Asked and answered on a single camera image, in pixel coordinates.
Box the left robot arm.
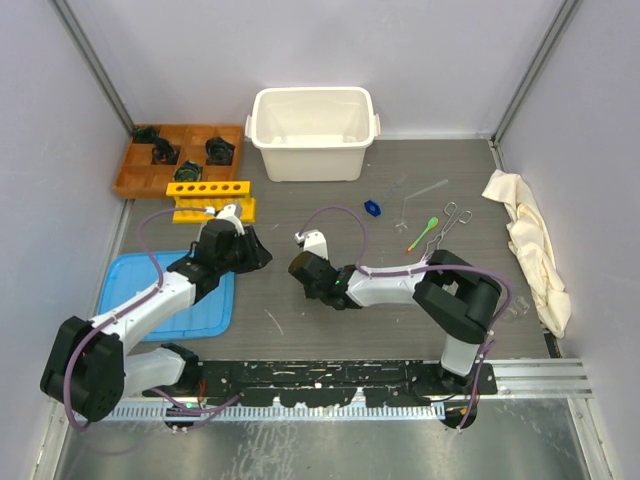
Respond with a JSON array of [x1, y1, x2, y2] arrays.
[[40, 219, 273, 423]]

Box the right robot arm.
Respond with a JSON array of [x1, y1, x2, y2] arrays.
[[288, 250, 502, 394]]

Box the yellow test tube rack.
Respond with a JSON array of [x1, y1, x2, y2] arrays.
[[166, 181, 256, 224]]

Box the rolled tie yellow floral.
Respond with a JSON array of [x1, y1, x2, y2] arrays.
[[173, 160, 203, 183]]

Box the blue hexagonal cap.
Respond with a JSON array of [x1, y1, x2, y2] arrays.
[[364, 199, 382, 217]]

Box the blue plastic tray lid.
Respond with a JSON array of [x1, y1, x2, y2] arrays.
[[97, 253, 235, 343]]

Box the rolled tie brown blue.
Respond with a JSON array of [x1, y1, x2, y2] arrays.
[[205, 136, 235, 166]]

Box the rolled tie orange pattern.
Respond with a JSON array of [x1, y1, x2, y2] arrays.
[[151, 137, 179, 165]]

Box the wooden compartment tray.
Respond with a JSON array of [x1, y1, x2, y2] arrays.
[[113, 124, 244, 199]]

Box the white plastic bin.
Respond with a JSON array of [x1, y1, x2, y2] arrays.
[[244, 87, 381, 182]]

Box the green rainbow spoon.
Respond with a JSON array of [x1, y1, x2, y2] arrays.
[[405, 217, 439, 253]]

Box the rolled tie dark green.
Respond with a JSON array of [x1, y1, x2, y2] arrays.
[[131, 125, 159, 144]]

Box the metal crucible tongs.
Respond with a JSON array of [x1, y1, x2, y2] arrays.
[[421, 202, 473, 261]]

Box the cream cloth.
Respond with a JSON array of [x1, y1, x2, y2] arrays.
[[482, 169, 572, 338]]

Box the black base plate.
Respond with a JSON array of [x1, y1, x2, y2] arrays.
[[162, 360, 473, 408]]

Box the aluminium rail frame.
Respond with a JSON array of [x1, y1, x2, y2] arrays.
[[72, 359, 591, 422]]

